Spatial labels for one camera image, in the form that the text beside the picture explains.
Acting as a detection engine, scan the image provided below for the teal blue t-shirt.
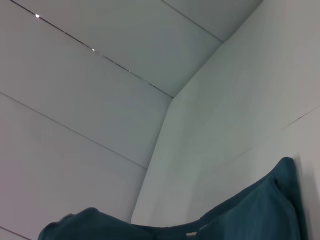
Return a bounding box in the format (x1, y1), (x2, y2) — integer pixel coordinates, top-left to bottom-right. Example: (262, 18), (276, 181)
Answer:
(37, 156), (313, 240)

